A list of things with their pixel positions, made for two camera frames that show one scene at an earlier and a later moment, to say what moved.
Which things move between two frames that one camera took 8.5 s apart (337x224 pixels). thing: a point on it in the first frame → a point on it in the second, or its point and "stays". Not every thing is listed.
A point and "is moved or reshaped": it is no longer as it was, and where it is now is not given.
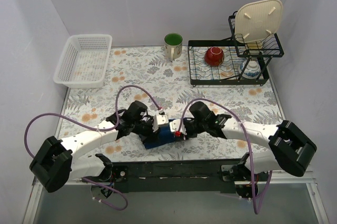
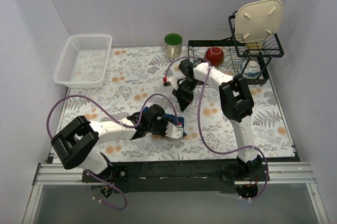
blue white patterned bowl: [252, 70] stays
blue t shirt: [161, 136] is moved or reshaped
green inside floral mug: [173, 45] stays
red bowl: [214, 56] stays
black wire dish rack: [242, 59] stays
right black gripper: [190, 128] → [183, 95]
